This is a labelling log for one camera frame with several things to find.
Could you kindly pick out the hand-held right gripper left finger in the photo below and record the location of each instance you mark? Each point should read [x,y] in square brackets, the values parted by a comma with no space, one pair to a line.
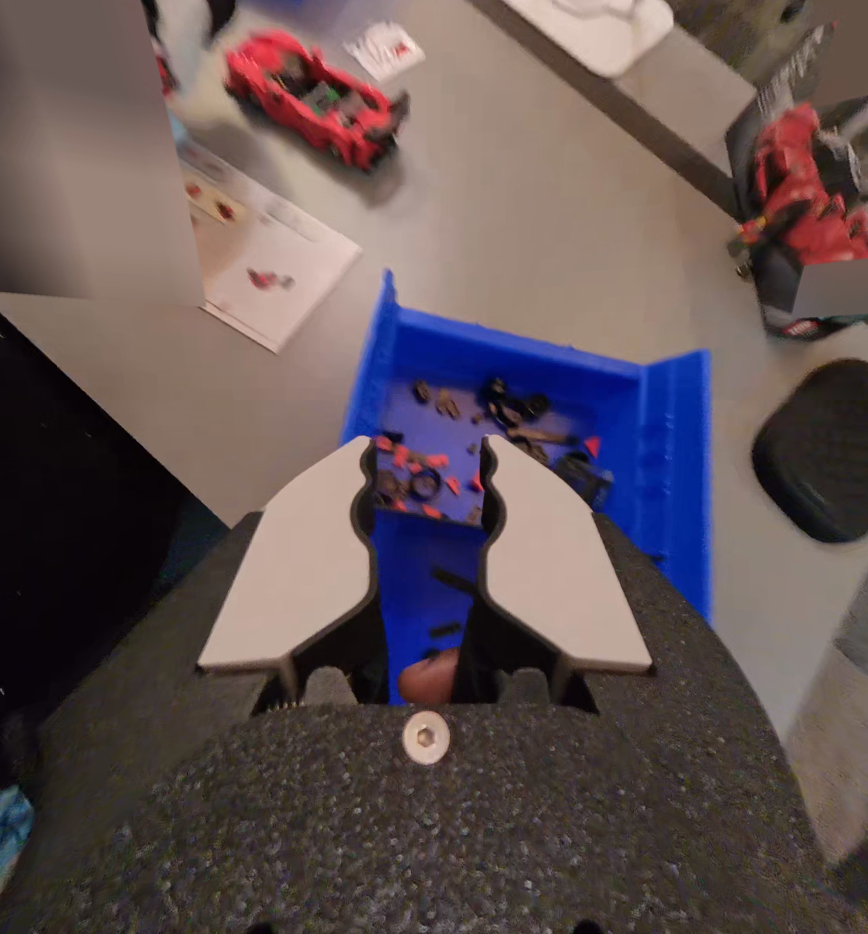
[295,569]

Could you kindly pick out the black quilted pad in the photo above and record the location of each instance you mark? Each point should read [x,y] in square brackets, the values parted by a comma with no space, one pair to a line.
[827,452]

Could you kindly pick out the blue plastic storage bin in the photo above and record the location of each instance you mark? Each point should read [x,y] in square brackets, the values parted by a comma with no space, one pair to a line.
[623,452]

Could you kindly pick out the black panel on white stand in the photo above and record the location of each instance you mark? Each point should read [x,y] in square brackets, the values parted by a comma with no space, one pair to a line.
[601,29]

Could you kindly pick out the lego instruction booklet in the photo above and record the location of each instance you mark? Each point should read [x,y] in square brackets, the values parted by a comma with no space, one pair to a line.
[288,255]

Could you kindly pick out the pile of small lego pieces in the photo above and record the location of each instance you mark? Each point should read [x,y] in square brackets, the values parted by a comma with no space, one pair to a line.
[510,408]

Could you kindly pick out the white sticker sheet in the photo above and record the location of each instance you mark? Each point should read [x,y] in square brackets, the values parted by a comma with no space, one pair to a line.
[383,51]

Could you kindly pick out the red lego car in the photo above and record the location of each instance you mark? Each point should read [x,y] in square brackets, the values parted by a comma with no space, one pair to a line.
[280,80]

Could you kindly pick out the person's right hand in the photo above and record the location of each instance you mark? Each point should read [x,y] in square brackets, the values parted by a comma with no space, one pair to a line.
[426,675]

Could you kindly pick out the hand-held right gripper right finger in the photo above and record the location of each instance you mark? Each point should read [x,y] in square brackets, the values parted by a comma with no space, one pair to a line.
[558,576]

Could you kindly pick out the lego set box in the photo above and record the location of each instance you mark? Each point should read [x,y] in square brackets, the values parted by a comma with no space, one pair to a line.
[806,182]

